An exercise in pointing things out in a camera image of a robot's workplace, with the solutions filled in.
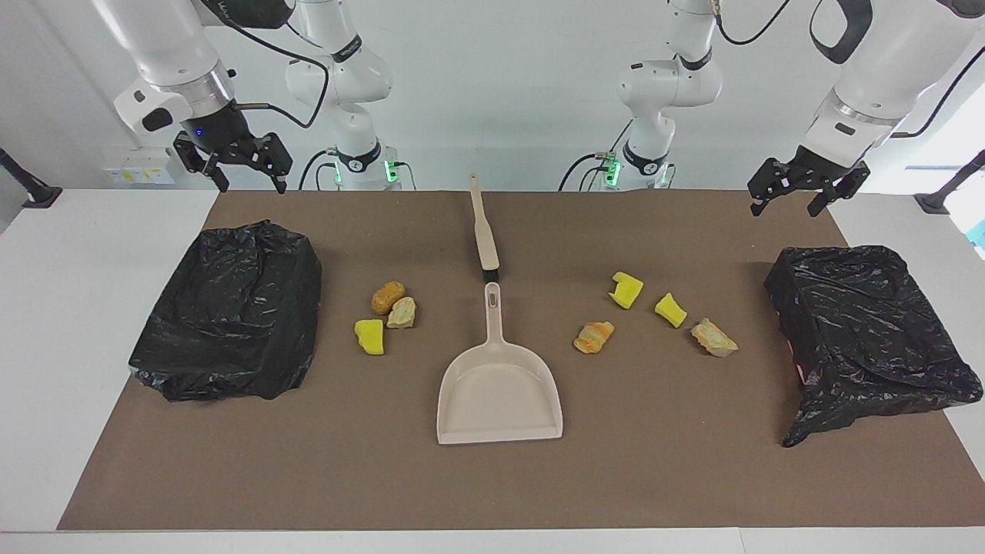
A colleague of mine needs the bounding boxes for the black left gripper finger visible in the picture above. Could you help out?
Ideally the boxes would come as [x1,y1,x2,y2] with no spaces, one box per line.
[806,161,871,219]
[747,157,802,218]

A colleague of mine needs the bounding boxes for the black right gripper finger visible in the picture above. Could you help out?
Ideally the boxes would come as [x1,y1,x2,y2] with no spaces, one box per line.
[256,132,294,194]
[172,131,232,194]

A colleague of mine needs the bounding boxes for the yellow sponge piece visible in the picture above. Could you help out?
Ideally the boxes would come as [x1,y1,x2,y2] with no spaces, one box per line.
[354,319,386,356]
[654,292,689,329]

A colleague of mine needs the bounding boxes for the yellow sponge green backing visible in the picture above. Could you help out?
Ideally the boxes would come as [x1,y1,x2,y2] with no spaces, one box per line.
[608,271,645,310]

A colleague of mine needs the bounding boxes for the brown bread roll toy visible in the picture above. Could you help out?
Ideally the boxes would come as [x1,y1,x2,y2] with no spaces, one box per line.
[371,280,406,315]

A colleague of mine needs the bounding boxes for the beige brush black bristles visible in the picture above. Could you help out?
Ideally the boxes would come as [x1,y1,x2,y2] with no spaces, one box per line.
[469,173,503,282]

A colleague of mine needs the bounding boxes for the orange croissant toy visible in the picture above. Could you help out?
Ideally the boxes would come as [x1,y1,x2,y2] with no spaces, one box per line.
[573,321,616,355]

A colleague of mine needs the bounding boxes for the beige plastic dustpan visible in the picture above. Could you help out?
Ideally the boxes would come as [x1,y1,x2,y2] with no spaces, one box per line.
[436,282,564,446]

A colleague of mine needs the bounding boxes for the black bag bin pink rim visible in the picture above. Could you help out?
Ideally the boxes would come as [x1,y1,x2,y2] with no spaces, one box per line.
[763,245,984,449]

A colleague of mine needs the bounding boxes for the black trash bag bin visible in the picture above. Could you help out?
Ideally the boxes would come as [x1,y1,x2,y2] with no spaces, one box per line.
[128,219,323,402]

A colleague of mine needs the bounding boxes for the black clamp stand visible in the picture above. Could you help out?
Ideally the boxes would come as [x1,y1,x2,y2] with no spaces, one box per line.
[0,146,63,209]
[914,150,985,215]

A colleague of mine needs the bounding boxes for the brown table mat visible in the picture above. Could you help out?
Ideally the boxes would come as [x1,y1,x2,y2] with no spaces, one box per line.
[58,190,985,532]

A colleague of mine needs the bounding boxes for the black base cable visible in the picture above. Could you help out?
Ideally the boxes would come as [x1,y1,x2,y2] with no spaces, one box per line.
[558,152,616,192]
[299,150,339,192]

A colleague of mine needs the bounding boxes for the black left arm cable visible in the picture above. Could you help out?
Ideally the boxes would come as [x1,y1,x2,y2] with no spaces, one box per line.
[714,0,985,139]

